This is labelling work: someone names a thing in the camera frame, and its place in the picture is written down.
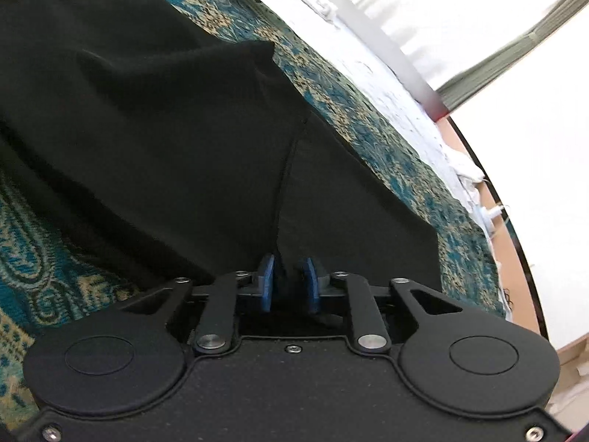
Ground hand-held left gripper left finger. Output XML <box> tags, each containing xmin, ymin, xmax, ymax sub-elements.
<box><xmin>120</xmin><ymin>253</ymin><xmax>278</xmax><ymax>356</ymax></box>

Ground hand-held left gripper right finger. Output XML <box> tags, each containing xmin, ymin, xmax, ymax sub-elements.
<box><xmin>299</xmin><ymin>257</ymin><xmax>463</xmax><ymax>354</ymax></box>

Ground black pants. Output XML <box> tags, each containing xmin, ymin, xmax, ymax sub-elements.
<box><xmin>0</xmin><ymin>0</ymin><xmax>445</xmax><ymax>296</ymax></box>

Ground teal paisley blanket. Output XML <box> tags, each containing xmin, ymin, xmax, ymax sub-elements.
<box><xmin>0</xmin><ymin>0</ymin><xmax>508</xmax><ymax>380</ymax></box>

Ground wooden bed side panel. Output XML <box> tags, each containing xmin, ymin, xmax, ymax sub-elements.
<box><xmin>435</xmin><ymin>115</ymin><xmax>560</xmax><ymax>347</ymax></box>

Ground white bed sheet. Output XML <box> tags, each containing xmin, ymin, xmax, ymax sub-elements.
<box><xmin>193</xmin><ymin>0</ymin><xmax>486</xmax><ymax>196</ymax></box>

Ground grey bed headboard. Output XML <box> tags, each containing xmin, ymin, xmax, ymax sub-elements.
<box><xmin>271</xmin><ymin>0</ymin><xmax>451</xmax><ymax>119</ymax></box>

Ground white sheer curtain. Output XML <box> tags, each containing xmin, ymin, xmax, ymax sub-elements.
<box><xmin>276</xmin><ymin>0</ymin><xmax>578</xmax><ymax>94</ymax></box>

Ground grey-green curtain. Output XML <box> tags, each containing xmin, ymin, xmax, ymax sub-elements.
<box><xmin>435</xmin><ymin>0</ymin><xmax>589</xmax><ymax>112</ymax></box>

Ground white charger with cable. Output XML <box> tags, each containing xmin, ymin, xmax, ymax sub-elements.
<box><xmin>477</xmin><ymin>201</ymin><xmax>509</xmax><ymax>240</ymax></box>

